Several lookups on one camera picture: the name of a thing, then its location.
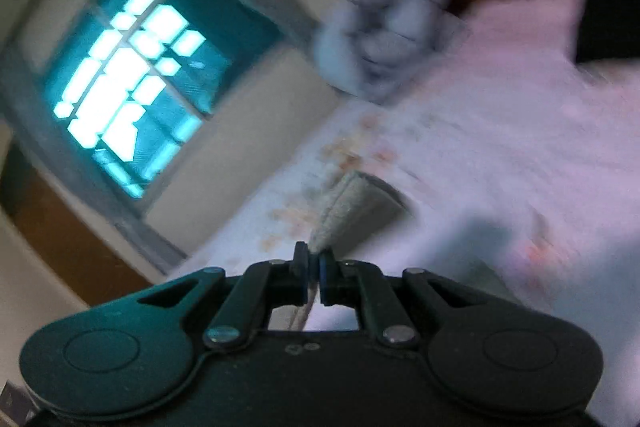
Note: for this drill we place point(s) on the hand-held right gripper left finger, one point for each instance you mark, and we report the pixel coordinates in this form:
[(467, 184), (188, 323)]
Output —
[(301, 274)]

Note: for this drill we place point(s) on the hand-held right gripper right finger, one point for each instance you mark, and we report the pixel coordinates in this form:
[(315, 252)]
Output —
[(327, 277)]

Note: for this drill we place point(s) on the beige pants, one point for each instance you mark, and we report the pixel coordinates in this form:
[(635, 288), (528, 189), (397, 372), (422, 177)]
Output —
[(345, 207)]

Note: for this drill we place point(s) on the pink floral bed sheet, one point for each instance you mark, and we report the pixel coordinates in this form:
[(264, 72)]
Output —
[(500, 132)]

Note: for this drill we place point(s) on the brown wooden door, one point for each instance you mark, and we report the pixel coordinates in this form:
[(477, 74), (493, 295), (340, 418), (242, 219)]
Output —
[(65, 247)]

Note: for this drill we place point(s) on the rolled grey blanket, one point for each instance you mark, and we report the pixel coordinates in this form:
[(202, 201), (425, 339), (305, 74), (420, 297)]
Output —
[(385, 32)]

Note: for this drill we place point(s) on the window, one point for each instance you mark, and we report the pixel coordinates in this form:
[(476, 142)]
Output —
[(145, 72)]

